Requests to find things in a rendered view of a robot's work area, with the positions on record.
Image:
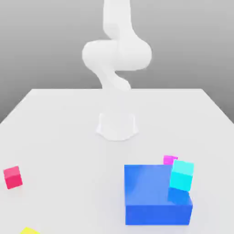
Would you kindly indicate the small red cube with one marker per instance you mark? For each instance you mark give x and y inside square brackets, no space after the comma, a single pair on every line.
[12,178]

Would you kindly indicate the small yellow cube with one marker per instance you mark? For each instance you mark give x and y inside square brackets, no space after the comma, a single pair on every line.
[29,231]

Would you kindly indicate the small magenta cube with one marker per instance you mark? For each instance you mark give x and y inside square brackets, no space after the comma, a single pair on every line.
[168,160]

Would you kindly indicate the large blue box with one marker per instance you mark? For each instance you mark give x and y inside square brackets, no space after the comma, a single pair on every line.
[146,197]

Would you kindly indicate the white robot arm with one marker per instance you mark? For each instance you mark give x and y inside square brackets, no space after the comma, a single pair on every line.
[117,54]

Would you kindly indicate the small cyan cube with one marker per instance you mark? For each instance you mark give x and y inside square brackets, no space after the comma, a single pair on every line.
[181,176]

